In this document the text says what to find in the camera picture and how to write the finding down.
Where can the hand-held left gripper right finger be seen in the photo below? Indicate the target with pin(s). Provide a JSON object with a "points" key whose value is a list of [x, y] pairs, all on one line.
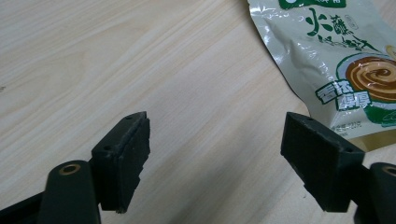
{"points": [[320, 161]]}

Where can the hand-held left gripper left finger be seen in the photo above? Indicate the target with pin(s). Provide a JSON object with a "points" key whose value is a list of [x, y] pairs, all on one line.
{"points": [[120, 163]]}

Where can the beige and green sauce pouch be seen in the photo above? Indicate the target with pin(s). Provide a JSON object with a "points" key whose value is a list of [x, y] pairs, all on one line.
{"points": [[330, 59]]}

